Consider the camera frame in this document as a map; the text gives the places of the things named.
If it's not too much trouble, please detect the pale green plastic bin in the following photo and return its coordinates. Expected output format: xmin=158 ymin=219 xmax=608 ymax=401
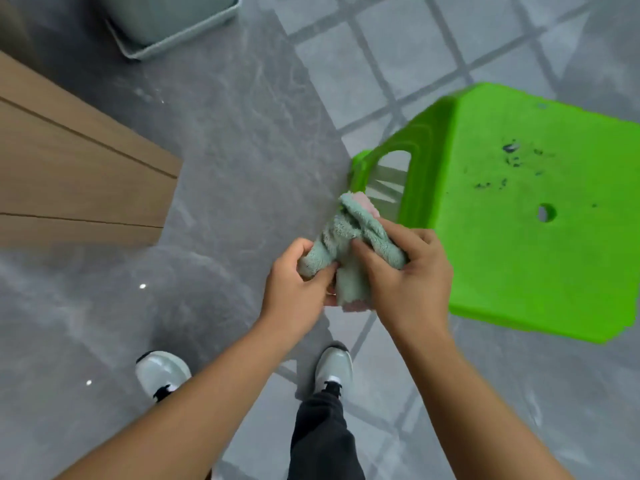
xmin=91 ymin=0 xmax=244 ymax=62

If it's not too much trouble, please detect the green plastic stool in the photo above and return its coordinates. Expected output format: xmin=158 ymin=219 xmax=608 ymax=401
xmin=348 ymin=82 xmax=640 ymax=345

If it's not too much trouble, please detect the person's left hand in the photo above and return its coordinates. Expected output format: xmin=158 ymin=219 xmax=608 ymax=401
xmin=258 ymin=238 xmax=343 ymax=341

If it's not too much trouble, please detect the person's black trouser leg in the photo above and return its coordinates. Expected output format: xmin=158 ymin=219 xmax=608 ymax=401
xmin=287 ymin=389 xmax=366 ymax=480

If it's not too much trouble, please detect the person's right forearm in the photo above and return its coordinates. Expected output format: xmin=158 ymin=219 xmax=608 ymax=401
xmin=384 ymin=317 xmax=576 ymax=480

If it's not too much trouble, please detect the person's left forearm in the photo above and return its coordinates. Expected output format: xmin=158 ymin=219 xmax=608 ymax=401
xmin=54 ymin=315 xmax=303 ymax=480

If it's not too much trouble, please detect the green and pink fluffy cloth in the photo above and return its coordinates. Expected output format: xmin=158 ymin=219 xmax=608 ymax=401
xmin=297 ymin=191 xmax=409 ymax=313

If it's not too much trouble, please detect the person's white shoe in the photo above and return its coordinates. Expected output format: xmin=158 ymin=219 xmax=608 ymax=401
xmin=313 ymin=344 xmax=354 ymax=398
xmin=134 ymin=350 xmax=193 ymax=403

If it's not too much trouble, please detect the person's right hand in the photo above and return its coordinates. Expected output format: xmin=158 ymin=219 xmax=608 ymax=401
xmin=350 ymin=218 xmax=455 ymax=342

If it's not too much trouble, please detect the wooden cabinet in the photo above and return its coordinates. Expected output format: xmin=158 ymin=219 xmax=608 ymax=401
xmin=0 ymin=50 xmax=184 ymax=248

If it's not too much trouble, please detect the person's left white shoe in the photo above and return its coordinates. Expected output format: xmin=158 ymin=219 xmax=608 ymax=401
xmin=134 ymin=350 xmax=193 ymax=403

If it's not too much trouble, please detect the person's right white shoe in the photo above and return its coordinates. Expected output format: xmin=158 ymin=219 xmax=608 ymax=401
xmin=313 ymin=344 xmax=354 ymax=398

